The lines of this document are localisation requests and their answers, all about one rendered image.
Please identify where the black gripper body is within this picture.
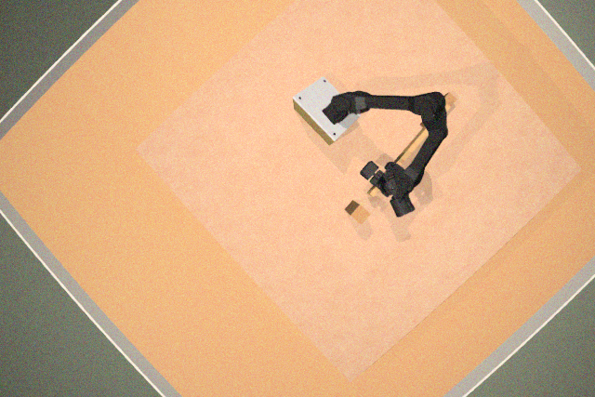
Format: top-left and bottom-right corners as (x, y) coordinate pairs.
(360, 161), (392, 196)

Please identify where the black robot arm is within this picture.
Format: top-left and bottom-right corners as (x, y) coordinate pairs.
(322, 91), (448, 218)

